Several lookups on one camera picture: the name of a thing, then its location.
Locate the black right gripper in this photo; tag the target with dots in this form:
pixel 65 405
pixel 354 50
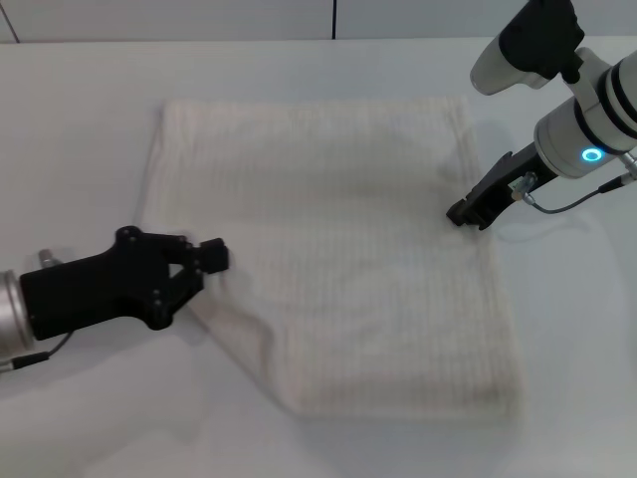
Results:
pixel 512 176

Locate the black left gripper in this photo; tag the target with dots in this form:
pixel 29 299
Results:
pixel 109 284

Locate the white ribbed towel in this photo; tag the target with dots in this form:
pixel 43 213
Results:
pixel 358 269

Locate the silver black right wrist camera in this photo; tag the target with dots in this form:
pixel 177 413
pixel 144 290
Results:
pixel 530 47

